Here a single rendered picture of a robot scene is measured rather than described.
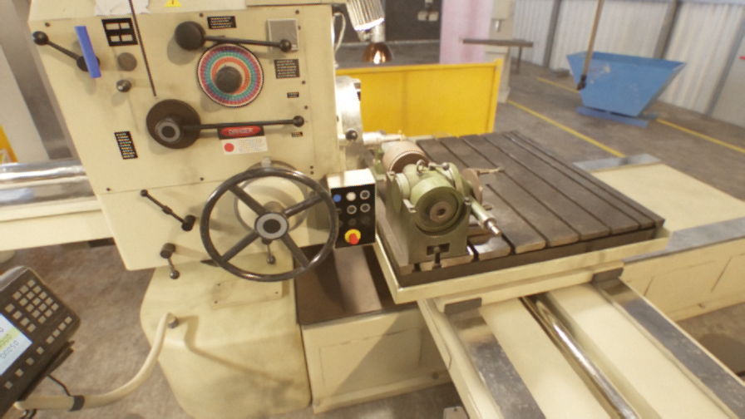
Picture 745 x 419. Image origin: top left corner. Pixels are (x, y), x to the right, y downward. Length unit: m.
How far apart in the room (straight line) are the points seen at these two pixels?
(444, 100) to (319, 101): 2.93
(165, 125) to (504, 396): 1.31
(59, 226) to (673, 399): 2.31
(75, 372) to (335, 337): 1.64
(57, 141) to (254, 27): 1.27
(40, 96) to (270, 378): 1.61
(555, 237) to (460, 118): 2.66
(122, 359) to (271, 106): 2.02
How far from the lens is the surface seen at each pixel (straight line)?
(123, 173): 1.30
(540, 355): 1.59
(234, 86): 1.04
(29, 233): 1.91
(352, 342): 1.85
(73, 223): 1.82
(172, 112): 1.16
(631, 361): 1.73
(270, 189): 1.11
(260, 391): 2.05
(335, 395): 2.16
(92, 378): 2.77
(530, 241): 1.60
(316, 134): 1.18
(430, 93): 3.91
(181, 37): 1.07
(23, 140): 2.19
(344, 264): 1.98
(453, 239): 1.38
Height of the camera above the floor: 1.89
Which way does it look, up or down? 28 degrees down
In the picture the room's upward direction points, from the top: 1 degrees counter-clockwise
